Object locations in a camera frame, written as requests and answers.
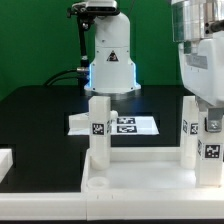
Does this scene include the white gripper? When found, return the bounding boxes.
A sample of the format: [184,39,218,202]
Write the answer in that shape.
[178,31,224,133]

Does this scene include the white square desk top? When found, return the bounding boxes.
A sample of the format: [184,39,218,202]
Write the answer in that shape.
[81,147,224,192]

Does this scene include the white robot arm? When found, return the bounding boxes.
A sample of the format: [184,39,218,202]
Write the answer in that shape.
[84,0,224,133]

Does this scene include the white marker sheet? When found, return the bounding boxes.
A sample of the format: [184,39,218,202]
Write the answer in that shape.
[68,116,159,135]

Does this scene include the white front fence bar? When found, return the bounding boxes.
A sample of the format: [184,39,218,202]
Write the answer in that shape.
[0,189,224,221]

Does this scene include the white fence bar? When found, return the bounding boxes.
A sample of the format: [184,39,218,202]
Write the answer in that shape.
[0,149,13,183]
[0,189,224,221]

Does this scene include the white left fence bar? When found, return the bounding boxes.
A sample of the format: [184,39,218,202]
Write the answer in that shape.
[0,149,13,183]

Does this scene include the black cables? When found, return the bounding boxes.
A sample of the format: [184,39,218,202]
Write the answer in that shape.
[43,68,84,87]

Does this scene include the camera on stand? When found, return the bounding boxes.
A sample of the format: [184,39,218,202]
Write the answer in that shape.
[72,0,119,15]

